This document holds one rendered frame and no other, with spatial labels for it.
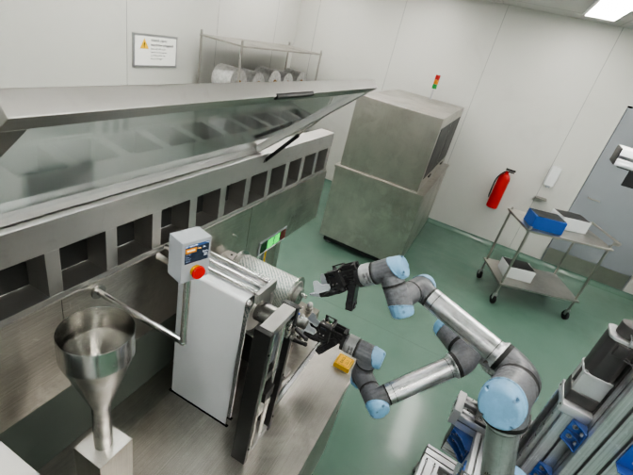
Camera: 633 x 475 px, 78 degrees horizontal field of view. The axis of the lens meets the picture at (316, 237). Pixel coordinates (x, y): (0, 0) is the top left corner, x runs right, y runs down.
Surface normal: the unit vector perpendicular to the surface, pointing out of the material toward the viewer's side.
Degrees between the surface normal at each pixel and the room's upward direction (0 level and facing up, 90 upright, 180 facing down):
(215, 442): 0
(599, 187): 90
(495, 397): 83
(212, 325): 90
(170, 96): 49
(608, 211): 90
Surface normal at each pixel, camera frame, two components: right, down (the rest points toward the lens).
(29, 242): 0.87, 0.38
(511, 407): -0.72, 0.07
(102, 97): 0.80, -0.28
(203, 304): -0.43, 0.34
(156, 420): 0.22, -0.86
